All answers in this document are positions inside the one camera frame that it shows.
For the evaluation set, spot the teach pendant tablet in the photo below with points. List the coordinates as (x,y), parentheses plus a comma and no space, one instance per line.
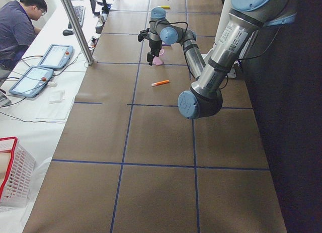
(32,82)
(56,56)

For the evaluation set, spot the pink mesh pen holder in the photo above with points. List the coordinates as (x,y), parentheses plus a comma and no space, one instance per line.
(157,60)

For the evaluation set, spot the black computer mouse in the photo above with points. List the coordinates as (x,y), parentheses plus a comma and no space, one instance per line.
(67,32)

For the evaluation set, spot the black keyboard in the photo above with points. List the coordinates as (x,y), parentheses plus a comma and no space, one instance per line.
(80,14)

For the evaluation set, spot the seated man in blue shirt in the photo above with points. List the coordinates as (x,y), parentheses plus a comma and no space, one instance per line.
(17,29)

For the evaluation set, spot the red white plastic basket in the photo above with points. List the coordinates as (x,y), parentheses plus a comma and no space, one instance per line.
(17,166)

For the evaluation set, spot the orange highlighter pen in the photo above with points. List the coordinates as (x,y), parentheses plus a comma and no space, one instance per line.
(160,83)

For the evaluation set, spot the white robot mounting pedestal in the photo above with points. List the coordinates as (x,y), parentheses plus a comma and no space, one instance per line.
(223,21)

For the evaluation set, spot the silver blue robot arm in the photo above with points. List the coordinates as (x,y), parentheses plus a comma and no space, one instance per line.
(204,97)

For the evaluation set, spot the aluminium frame post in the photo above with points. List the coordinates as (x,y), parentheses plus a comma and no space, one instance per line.
(67,4)

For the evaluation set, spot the far teach pendant tablet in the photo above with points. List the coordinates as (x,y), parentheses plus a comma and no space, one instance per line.
(56,56)

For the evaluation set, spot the near teach pendant tablet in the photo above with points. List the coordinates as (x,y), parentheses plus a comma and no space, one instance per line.
(32,82)

